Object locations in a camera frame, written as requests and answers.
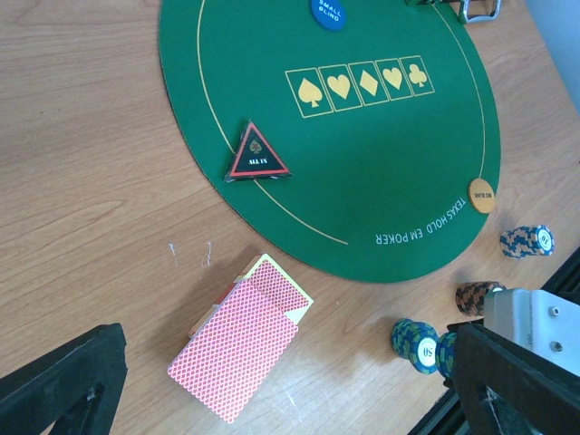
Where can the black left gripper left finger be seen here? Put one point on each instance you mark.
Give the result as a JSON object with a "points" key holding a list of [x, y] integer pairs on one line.
{"points": [[74, 389]]}

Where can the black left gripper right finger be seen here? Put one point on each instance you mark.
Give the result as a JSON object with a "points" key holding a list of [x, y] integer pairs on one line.
{"points": [[504, 388]]}

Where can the blue 50 chip stack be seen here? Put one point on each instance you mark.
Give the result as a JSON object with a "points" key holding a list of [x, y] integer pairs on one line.
{"points": [[420, 344]]}

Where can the brown 100 chip stack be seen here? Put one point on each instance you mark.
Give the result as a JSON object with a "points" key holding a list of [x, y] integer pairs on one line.
{"points": [[469, 297]]}

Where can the blue orange 10 chip stack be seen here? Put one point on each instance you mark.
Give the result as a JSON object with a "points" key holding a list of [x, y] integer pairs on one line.
{"points": [[527, 241]]}

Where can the red playing card deck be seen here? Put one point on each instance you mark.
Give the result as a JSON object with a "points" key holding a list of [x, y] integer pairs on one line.
{"points": [[236, 344]]}

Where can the black triangular all-in button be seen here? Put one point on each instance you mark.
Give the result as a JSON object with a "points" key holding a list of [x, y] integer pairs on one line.
{"points": [[255, 158]]}

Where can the blue small blind button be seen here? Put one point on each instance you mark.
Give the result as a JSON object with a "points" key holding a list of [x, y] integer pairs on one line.
{"points": [[330, 14]]}

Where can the orange big blind button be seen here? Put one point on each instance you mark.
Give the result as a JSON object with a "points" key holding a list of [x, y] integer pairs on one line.
{"points": [[481, 196]]}

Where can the round green poker mat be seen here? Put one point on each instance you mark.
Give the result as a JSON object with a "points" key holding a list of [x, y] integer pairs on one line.
{"points": [[382, 124]]}

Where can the black poker case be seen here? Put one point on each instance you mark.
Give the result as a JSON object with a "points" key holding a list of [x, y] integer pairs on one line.
{"points": [[487, 11]]}

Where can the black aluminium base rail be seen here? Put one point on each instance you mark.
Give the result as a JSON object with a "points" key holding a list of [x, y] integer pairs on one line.
{"points": [[447, 416]]}

